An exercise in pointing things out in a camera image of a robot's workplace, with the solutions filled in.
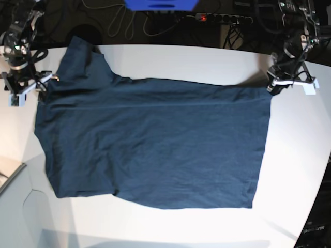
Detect grey metal frame edge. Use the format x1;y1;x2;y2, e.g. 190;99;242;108
0;163;27;195

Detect grey cable loops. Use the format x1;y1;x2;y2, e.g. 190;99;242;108
107;10;166;39

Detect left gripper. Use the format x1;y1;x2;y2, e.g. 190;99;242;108
266;53;313;96

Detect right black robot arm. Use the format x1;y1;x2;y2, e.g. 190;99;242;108
1;1;59;107

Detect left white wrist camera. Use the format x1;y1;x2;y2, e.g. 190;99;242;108
303;77;320;96

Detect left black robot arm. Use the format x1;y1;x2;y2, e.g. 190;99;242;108
253;1;330;96

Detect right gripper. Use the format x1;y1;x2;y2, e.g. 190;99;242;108
1;70;59;102

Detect blue plastic box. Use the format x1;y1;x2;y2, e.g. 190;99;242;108
125;0;198;11

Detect dark blue t-shirt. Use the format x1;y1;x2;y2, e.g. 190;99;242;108
35;38;272;209

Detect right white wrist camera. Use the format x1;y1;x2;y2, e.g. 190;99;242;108
8;94;26;107

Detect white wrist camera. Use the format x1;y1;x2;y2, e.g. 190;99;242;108
8;94;26;107
303;77;320;96

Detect black power strip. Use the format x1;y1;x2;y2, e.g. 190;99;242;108
194;13;253;25

